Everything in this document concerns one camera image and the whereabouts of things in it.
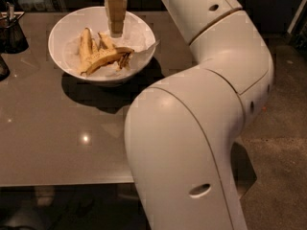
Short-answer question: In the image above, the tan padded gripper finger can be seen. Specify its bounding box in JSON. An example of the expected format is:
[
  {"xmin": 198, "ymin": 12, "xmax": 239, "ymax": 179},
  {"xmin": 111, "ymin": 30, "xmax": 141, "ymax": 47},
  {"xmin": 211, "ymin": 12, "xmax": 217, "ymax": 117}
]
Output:
[{"xmin": 105, "ymin": 0, "xmax": 128, "ymax": 38}]

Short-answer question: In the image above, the long yellow banana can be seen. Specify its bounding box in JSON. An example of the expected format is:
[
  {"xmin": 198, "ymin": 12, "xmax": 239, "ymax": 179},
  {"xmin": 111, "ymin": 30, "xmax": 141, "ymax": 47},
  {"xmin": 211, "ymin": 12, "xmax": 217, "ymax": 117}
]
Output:
[{"xmin": 79, "ymin": 47, "xmax": 134, "ymax": 76}]

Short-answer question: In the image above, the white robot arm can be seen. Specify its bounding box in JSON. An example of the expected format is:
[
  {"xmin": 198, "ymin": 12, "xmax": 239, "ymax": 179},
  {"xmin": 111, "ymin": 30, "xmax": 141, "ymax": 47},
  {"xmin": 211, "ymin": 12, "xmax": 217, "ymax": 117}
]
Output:
[{"xmin": 125, "ymin": 0, "xmax": 273, "ymax": 230}]

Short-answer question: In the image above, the small banana piece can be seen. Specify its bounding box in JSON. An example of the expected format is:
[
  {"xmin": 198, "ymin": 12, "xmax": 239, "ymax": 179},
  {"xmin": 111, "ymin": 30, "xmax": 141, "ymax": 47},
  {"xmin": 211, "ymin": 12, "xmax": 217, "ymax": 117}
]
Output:
[{"xmin": 98, "ymin": 32, "xmax": 116, "ymax": 49}]

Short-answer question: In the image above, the white ceramic bowl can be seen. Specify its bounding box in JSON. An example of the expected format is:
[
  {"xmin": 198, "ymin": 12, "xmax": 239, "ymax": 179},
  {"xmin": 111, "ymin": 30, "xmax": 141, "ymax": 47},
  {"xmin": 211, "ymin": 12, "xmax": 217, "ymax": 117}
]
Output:
[{"xmin": 48, "ymin": 7, "xmax": 158, "ymax": 86}]

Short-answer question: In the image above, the white paper liner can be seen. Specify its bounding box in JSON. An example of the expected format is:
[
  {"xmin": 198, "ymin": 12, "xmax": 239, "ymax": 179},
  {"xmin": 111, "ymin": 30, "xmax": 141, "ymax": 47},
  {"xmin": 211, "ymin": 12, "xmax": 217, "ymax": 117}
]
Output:
[{"xmin": 63, "ymin": 7, "xmax": 158, "ymax": 83}]

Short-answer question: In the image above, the black mesh utensil holder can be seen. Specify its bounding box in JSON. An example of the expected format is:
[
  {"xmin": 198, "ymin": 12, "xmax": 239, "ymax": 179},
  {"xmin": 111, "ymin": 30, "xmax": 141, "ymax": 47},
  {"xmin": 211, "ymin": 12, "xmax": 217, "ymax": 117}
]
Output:
[{"xmin": 0, "ymin": 2, "xmax": 29, "ymax": 54}]

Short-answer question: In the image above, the dark glass object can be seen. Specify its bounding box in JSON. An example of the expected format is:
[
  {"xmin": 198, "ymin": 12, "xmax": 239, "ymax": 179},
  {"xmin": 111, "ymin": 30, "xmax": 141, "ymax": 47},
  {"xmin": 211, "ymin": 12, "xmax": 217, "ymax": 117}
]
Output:
[{"xmin": 0, "ymin": 56, "xmax": 10, "ymax": 81}]

